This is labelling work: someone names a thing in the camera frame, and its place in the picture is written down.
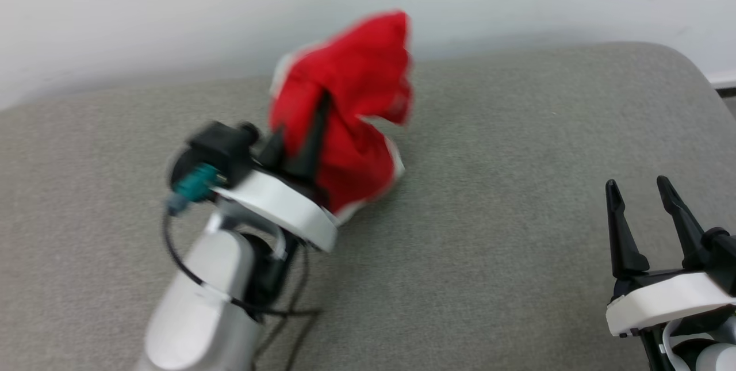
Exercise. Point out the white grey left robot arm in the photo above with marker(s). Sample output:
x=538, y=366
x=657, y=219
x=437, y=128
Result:
x=195, y=302

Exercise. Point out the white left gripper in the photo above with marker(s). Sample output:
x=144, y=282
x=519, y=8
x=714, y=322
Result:
x=276, y=204

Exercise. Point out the white wall baseboard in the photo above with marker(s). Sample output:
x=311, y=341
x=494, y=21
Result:
x=725, y=79

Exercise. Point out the teal left camera connector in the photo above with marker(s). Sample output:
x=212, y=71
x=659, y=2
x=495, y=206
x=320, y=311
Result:
x=195, y=184

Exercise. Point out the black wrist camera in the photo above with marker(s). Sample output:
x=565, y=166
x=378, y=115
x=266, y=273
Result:
x=723, y=256
x=221, y=146

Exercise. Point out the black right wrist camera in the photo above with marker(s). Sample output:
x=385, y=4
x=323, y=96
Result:
x=723, y=256

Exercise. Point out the red and white garment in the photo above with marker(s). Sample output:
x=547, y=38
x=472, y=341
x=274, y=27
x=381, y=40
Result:
x=356, y=77

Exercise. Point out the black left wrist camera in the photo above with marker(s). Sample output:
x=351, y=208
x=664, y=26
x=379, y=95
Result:
x=221, y=146

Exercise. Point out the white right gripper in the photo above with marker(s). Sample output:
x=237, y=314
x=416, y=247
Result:
x=661, y=305

